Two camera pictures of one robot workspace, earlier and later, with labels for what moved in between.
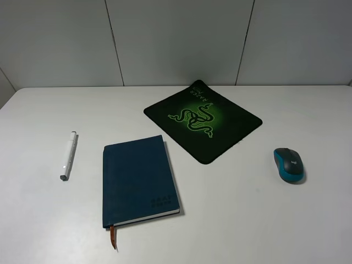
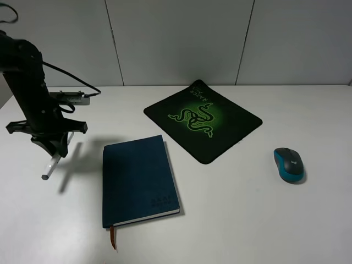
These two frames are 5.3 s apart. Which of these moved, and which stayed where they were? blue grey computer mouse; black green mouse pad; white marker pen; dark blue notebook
Moved: white marker pen
Stayed: dark blue notebook; blue grey computer mouse; black green mouse pad
